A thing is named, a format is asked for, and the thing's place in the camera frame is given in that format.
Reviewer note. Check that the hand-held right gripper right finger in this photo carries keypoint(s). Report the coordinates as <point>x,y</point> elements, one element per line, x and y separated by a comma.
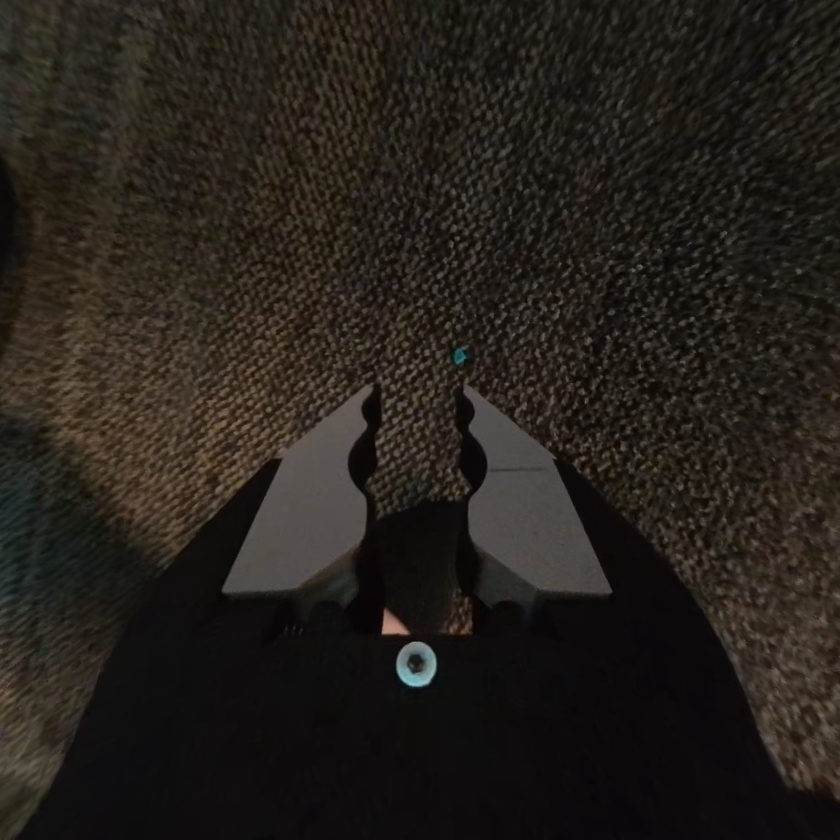
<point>531,525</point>

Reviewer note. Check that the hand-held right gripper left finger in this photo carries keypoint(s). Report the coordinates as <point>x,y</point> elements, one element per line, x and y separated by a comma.
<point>308,518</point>

